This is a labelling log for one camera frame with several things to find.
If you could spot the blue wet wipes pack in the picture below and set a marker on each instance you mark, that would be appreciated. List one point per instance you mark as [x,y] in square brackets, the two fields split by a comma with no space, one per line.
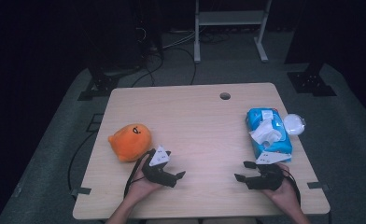
[273,146]

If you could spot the person's right hand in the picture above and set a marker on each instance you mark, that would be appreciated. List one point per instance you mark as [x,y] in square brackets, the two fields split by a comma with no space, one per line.
[285,194]

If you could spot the white wet wipe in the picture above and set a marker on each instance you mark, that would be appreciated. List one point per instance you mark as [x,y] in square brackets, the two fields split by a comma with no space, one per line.
[265,133]

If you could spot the person's left hand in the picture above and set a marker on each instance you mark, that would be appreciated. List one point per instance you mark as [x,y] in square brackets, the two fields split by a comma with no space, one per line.
[140,186]

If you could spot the orange plush toy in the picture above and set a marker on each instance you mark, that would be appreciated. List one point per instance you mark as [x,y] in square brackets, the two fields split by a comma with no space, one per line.
[129,143]

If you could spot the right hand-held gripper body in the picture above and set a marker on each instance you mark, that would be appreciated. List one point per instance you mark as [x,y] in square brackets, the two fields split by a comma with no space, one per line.
[266,180]

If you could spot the black tape piece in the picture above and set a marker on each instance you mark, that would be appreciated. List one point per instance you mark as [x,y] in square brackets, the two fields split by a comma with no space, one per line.
[81,191]
[318,185]

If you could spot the black stand base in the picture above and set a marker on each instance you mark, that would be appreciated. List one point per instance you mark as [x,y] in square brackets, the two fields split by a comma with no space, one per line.
[101,84]
[310,82]

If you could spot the white metal stand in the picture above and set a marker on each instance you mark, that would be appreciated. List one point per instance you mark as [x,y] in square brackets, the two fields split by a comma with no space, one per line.
[231,18]

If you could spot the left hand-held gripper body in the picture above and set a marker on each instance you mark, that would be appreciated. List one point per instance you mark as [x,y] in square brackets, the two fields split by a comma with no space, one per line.
[159,157]

